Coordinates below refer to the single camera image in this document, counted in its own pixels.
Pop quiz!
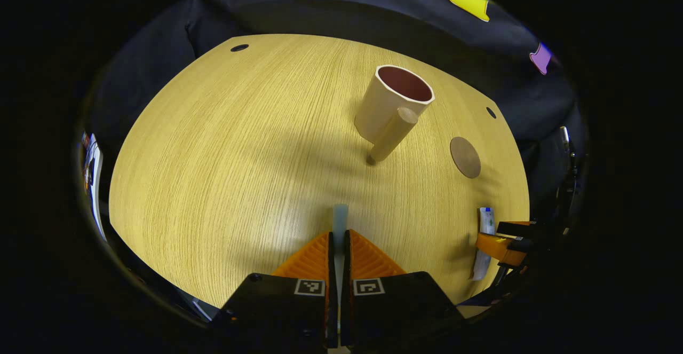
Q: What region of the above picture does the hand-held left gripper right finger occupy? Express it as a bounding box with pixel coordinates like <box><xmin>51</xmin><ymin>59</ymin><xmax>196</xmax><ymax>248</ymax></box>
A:
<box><xmin>341</xmin><ymin>230</ymin><xmax>465</xmax><ymax>349</ymax></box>

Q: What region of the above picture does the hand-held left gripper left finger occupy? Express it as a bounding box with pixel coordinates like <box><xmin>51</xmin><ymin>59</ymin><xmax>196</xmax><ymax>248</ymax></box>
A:
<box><xmin>213</xmin><ymin>231</ymin><xmax>338</xmax><ymax>349</ymax></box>

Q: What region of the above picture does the white toothpaste tube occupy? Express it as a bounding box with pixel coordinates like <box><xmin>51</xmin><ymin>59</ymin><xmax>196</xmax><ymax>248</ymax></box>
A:
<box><xmin>470</xmin><ymin>207</ymin><xmax>496</xmax><ymax>281</ymax></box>

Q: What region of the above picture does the brown round coaster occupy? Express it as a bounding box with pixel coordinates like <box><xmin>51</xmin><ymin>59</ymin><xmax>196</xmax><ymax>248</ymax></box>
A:
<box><xmin>450</xmin><ymin>137</ymin><xmax>482</xmax><ymax>179</ymax></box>

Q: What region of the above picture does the pale green toothbrush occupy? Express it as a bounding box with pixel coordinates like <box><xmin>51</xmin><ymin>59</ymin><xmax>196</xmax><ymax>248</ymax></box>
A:
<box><xmin>332</xmin><ymin>203</ymin><xmax>350</xmax><ymax>285</ymax></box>

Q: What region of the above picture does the beige cup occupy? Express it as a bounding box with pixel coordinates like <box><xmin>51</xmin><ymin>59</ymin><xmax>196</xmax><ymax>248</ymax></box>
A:
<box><xmin>354</xmin><ymin>65</ymin><xmax>435</xmax><ymax>163</ymax></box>

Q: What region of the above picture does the wooden desktop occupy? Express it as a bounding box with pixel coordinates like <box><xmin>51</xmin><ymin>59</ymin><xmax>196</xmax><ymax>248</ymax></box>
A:
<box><xmin>108</xmin><ymin>34</ymin><xmax>530</xmax><ymax>317</ymax></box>

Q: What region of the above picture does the black backdrop cloth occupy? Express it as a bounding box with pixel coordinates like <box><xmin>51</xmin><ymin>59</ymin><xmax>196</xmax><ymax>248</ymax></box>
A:
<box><xmin>80</xmin><ymin>0</ymin><xmax>582</xmax><ymax>205</ymax></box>

